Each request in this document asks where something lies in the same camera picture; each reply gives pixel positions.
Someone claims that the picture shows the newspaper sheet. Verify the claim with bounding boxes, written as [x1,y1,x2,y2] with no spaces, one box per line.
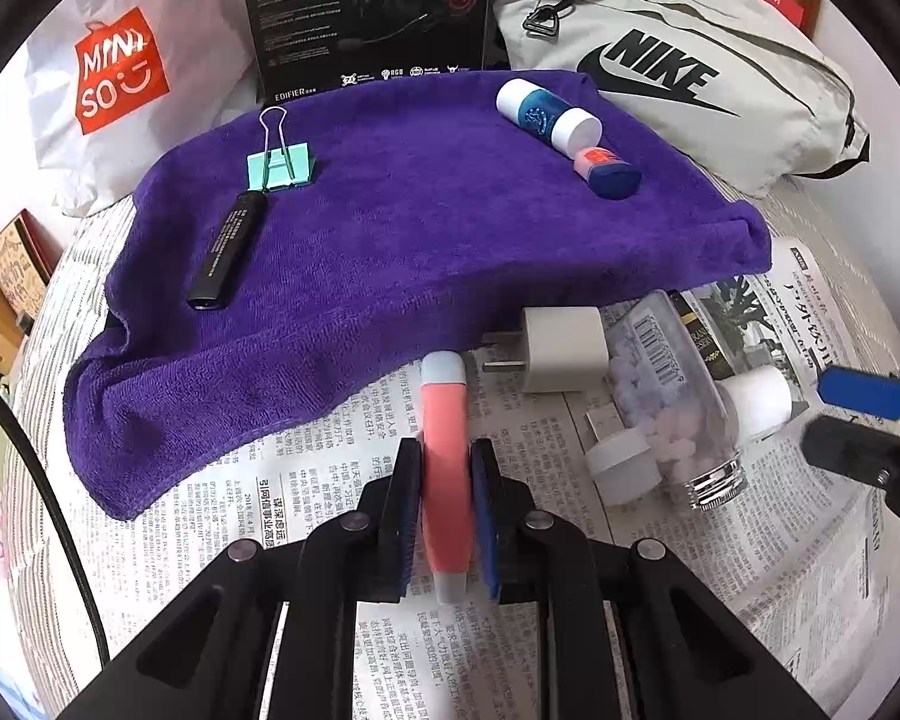
[115,239,900,720]

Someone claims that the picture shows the blue white cylindrical bottle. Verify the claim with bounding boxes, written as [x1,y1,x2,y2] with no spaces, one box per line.
[496,78,603,158]

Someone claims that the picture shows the white Miniso plastic bag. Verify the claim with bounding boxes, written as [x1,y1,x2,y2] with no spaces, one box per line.
[25,0,253,216]

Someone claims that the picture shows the small white round plug light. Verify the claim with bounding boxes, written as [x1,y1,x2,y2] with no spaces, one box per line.
[585,405,662,507]

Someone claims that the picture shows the purple towel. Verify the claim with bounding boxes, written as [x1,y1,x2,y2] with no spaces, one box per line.
[63,70,770,520]

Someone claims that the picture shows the pink white pen-shaped tube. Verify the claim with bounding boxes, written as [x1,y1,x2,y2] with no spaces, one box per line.
[421,351,475,605]

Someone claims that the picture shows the white USB wall charger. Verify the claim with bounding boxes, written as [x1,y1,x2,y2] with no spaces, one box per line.
[481,305,610,394]

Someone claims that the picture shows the grey Nike waist bag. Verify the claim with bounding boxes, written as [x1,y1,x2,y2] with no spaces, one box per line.
[494,0,871,197]

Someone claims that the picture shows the striped bed sheet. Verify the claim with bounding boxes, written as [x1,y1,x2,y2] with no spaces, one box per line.
[11,179,900,718]

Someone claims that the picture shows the black rectangular lighter stick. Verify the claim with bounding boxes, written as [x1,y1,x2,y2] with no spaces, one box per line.
[187,190,268,310]

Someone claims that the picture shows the mint green binder clip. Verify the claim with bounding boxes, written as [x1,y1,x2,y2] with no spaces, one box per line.
[247,106,315,192]

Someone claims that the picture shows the black cable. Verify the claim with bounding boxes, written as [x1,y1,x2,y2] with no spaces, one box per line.
[0,362,113,668]

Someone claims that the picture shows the black headset box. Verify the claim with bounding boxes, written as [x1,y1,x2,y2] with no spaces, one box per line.
[245,0,489,103]

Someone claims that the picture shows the small white green-label jar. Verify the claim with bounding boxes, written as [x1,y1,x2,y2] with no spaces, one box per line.
[715,366,793,445]

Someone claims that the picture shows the clear candy bottle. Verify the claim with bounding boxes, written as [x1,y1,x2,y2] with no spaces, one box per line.
[606,291,746,511]

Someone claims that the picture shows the patterned book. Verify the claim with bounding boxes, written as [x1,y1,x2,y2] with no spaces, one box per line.
[0,210,61,319]

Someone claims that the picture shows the black gold Grand Reserve lighter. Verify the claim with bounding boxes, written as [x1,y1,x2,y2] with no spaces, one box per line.
[668,291,735,380]

